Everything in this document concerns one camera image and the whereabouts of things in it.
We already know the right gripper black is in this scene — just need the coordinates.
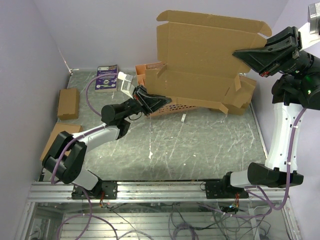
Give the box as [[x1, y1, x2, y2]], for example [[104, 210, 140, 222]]
[[232, 25, 320, 80]]

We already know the peach plastic file organizer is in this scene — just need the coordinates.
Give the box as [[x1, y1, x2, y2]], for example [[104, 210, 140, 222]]
[[134, 61, 201, 118]]

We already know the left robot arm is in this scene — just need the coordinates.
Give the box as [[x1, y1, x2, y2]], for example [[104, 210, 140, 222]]
[[42, 85, 172, 199]]

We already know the purple book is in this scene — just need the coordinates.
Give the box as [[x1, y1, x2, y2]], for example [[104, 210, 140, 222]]
[[94, 64, 119, 92]]

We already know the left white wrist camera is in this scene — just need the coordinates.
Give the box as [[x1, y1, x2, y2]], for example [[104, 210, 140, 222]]
[[117, 71, 135, 98]]

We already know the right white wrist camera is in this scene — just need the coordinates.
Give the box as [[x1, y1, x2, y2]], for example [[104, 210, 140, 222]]
[[298, 2, 320, 50]]

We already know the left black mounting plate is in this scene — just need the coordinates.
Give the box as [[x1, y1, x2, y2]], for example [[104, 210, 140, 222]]
[[71, 180, 118, 200]]

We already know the black mounting plate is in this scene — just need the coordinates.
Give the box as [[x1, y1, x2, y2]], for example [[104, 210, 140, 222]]
[[204, 180, 249, 200], [71, 180, 118, 200]]

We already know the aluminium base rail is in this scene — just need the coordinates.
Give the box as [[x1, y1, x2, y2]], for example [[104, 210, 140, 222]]
[[26, 181, 291, 203]]

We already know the cardboard box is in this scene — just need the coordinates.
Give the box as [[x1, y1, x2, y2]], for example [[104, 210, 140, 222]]
[[143, 10, 272, 114], [222, 75, 257, 115], [57, 88, 80, 121], [39, 122, 83, 162]]

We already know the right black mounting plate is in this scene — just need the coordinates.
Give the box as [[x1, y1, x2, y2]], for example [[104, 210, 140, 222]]
[[204, 180, 249, 200]]

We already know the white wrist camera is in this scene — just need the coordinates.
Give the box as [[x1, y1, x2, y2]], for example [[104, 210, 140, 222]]
[[117, 71, 135, 98], [298, 2, 320, 50]]

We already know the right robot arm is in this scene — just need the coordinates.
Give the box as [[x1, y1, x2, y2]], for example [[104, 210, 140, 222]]
[[220, 22, 320, 198]]

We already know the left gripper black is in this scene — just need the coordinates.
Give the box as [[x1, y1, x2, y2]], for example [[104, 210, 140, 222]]
[[121, 85, 173, 119]]

